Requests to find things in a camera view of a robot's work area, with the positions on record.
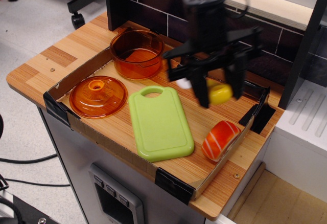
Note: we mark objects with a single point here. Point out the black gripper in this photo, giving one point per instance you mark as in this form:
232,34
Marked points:
211,46

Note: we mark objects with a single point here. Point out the white toy knife yellow handle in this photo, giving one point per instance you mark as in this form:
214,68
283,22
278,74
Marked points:
218,93

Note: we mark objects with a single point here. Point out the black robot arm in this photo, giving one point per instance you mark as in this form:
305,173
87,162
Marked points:
211,46

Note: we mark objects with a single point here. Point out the cardboard fence with black tape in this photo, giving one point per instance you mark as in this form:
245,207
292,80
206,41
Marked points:
254,120

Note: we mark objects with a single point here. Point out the green plastic cutting board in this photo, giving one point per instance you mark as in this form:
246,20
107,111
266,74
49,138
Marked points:
160,127

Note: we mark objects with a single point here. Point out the salmon nigiri sushi toy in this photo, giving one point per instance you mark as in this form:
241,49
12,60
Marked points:
219,139

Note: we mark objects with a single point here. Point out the orange transparent pot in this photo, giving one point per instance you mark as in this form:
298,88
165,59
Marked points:
137,53

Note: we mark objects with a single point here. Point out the white toy sink counter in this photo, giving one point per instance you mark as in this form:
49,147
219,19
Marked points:
296,151

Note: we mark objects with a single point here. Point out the orange transparent pot lid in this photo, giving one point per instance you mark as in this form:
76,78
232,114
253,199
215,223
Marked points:
98,97

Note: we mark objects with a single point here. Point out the black office chair base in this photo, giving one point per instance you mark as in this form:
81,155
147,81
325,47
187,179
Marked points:
73,7

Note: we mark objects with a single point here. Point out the grey toy oven front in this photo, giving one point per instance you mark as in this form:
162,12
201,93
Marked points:
118,203

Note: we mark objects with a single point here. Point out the black upright post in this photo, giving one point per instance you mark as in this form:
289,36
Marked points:
302,64

